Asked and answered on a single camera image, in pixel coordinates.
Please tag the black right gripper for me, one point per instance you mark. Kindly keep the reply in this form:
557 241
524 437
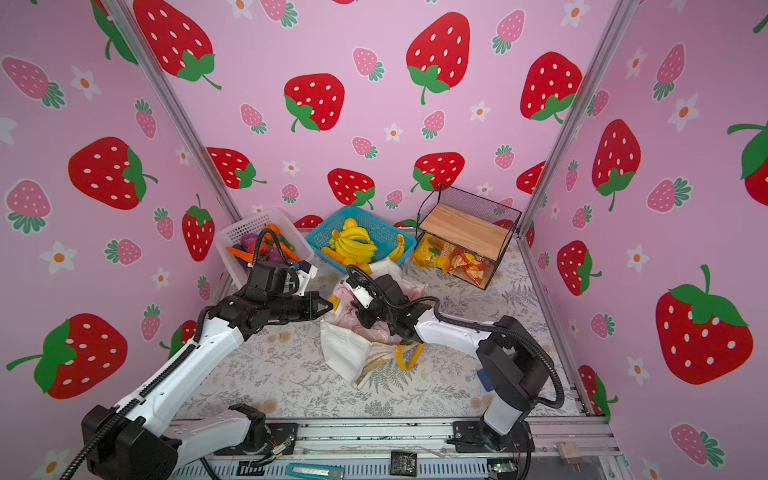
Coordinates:
362 312

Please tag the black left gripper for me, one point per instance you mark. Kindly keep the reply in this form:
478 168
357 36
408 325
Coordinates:
312 311

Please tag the pink plastic grocery bag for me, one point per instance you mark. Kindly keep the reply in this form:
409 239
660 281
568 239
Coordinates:
377 323

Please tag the white canvas tote bag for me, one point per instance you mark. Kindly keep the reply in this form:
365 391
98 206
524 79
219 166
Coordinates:
354 351

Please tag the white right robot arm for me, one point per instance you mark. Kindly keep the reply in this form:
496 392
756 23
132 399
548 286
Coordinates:
522 374

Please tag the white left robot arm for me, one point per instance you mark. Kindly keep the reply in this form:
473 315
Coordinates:
134 439

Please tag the orange toy carrot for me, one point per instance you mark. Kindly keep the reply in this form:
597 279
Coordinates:
289 253
242 255

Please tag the white plastic basket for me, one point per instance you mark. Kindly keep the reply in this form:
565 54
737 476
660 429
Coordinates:
231 235

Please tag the yellow toy banana pair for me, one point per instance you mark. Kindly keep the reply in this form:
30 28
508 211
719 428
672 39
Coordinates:
399 250

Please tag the yellow snack packets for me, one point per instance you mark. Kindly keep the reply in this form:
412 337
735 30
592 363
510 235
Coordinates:
433 252

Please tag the teal plastic basket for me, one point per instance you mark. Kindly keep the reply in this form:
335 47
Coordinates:
383 235

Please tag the orange toy papaya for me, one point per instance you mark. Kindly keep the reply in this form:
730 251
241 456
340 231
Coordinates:
335 256

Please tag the yellow toy banana bunch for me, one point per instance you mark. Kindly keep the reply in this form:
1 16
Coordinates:
355 244

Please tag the floral table mat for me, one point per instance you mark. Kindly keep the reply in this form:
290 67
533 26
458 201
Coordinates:
282 370

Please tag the blue box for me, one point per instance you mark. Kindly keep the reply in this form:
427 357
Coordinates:
485 380

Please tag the small black circuit board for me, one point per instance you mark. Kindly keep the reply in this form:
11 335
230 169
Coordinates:
403 463

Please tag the teal utility knife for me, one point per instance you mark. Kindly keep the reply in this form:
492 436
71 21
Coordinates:
314 471

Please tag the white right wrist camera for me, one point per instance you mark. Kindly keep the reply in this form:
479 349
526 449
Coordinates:
362 295

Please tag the black wire wooden shelf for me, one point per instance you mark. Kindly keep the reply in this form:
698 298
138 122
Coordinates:
471 221

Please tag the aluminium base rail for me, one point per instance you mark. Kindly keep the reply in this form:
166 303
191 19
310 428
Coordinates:
553 448

